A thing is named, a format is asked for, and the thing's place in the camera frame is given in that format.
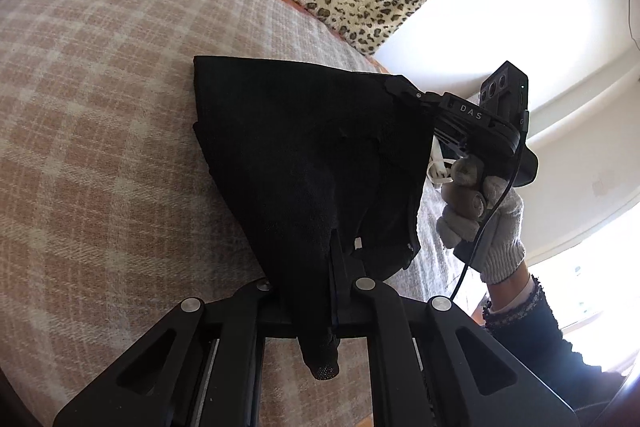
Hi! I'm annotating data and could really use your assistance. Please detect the person's right forearm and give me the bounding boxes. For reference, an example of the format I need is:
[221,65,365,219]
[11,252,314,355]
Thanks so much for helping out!
[480,257,631,413]

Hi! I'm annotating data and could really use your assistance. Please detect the person's right hand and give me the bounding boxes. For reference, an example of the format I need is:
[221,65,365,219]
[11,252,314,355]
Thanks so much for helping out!
[435,156,526,285]

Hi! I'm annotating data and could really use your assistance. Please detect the beige plaid blanket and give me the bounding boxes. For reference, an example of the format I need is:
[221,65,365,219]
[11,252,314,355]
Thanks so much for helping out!
[0,0,481,427]

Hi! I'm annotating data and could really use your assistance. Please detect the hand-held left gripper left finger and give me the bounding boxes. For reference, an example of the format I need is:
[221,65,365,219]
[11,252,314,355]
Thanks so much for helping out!
[52,279,297,427]

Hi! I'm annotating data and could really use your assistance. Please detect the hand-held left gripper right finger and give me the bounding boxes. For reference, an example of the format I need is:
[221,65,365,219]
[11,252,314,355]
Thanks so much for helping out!
[329,229,581,427]

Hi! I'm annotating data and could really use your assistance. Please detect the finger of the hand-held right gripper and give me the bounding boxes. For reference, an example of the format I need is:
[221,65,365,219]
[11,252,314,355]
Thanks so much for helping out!
[385,77,447,114]

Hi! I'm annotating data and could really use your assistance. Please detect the black garment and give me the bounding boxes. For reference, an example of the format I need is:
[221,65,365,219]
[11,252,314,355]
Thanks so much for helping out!
[192,54,436,380]

